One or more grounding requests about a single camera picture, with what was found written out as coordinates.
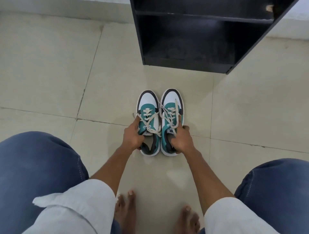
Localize person's leg blue jeans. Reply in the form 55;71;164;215
234;158;309;234
0;131;90;234

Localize person's right forearm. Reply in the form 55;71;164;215
184;149;236;211

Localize person's right hand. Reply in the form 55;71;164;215
169;125;195;155

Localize person's right bare foot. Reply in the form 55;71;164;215
174;205;201;234

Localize black wooden shoe rack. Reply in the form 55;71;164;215
130;0;300;75

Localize person's left bare foot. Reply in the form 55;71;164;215
114;190;137;234

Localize person's right white shirt sleeve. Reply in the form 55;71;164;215
203;196;281;234

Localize person's white shirt sleeve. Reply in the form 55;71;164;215
203;196;281;234
22;179;116;234

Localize person's left white shirt sleeve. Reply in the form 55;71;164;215
22;179;116;234

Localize person's left forearm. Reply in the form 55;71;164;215
90;146;134;193

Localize person's left leg blue jeans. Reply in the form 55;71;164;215
0;131;90;234

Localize person's bare foot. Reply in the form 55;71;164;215
114;190;137;234
174;205;201;234

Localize person's right leg blue jeans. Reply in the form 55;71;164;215
234;158;309;234

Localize teal white sneaker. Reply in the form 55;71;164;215
159;88;185;157
133;90;162;157

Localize person's left hand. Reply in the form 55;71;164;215
123;115;147;152

